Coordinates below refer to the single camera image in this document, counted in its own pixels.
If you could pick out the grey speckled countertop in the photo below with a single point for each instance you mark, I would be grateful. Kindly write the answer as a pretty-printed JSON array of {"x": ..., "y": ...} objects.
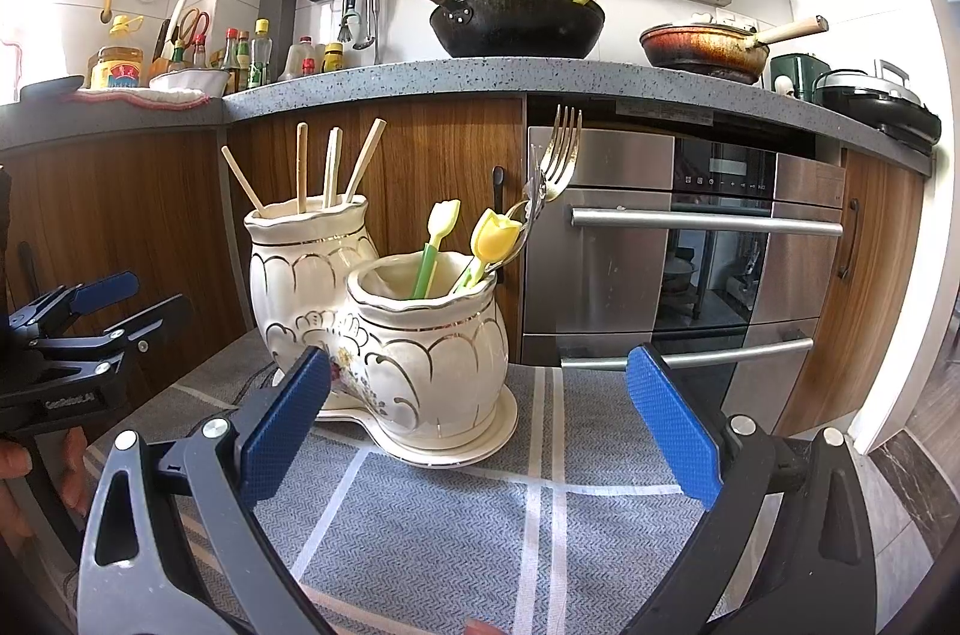
[{"x": 450, "y": 83}]

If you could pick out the white bowl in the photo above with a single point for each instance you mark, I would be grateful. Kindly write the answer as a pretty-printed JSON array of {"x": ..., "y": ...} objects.
[{"x": 187, "y": 82}]

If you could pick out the black electric grill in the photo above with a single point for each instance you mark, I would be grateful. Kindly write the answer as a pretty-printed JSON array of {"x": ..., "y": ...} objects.
[{"x": 877, "y": 102}]

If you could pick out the bright yellow tulip spoon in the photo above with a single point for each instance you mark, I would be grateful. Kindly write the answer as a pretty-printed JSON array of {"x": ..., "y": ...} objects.
[{"x": 495, "y": 236}]

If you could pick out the yellow oil jug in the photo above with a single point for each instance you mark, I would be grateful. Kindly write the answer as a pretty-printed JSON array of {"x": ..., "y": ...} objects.
[{"x": 116, "y": 61}]

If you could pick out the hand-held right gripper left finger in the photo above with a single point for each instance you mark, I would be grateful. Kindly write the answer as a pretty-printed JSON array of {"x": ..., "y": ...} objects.
[{"x": 285, "y": 425}]

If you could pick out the silver metal spoon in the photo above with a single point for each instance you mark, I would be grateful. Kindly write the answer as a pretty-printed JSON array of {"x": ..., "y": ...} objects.
[{"x": 534, "y": 192}]

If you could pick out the rusty frying pan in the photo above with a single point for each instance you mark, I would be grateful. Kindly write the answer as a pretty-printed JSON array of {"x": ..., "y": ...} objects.
[{"x": 697, "y": 50}]

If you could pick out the stainless steel oven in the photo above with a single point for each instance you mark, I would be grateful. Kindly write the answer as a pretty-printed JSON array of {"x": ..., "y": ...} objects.
[{"x": 600, "y": 252}]

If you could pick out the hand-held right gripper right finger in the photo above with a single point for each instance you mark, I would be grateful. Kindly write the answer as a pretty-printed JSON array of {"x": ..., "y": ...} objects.
[{"x": 675, "y": 425}]

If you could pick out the black wok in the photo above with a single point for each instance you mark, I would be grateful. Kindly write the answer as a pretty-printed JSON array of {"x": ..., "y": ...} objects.
[{"x": 517, "y": 27}]

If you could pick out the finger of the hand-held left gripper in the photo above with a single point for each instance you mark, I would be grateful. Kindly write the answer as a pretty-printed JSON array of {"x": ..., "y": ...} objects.
[
  {"x": 105, "y": 291},
  {"x": 127, "y": 335}
]

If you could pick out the person's left hand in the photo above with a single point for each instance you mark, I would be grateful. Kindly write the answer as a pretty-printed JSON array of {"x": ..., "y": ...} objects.
[{"x": 75, "y": 470}]

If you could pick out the hanging metal tongs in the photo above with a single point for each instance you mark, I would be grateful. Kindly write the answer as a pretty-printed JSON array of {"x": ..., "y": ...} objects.
[{"x": 352, "y": 16}]

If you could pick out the row of condiment bottles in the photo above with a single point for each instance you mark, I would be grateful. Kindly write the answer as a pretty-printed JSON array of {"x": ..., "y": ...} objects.
[{"x": 240, "y": 57}]

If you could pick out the white cloth red trim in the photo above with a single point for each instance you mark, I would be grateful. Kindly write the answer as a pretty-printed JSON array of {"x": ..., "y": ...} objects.
[{"x": 135, "y": 98}]

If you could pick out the silver metal fork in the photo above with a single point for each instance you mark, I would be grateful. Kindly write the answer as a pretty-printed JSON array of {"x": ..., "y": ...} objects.
[{"x": 561, "y": 151}]

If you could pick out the pale yellow tulip spoon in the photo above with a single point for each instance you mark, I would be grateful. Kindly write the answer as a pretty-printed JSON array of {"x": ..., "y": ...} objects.
[{"x": 441, "y": 222}]

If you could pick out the narrow wooden lower cabinet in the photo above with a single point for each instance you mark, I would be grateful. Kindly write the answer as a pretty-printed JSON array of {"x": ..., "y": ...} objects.
[{"x": 877, "y": 275}]

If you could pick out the wooden chopstick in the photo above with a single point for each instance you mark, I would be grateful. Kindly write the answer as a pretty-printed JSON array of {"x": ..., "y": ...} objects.
[
  {"x": 302, "y": 166},
  {"x": 241, "y": 179},
  {"x": 365, "y": 161},
  {"x": 337, "y": 162},
  {"x": 329, "y": 166}
]

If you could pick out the grey plaid table cloth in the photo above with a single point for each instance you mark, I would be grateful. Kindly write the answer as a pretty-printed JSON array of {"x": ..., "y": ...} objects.
[{"x": 450, "y": 530}]

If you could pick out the white plastic jug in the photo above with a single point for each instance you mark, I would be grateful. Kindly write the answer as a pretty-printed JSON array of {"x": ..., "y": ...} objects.
[{"x": 296, "y": 59}]

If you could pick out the white ceramic double utensil holder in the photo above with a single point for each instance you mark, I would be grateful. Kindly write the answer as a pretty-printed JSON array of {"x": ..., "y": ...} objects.
[{"x": 420, "y": 372}]

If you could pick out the green kitchen appliance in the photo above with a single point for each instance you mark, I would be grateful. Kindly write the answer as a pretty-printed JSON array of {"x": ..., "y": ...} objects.
[{"x": 795, "y": 76}]

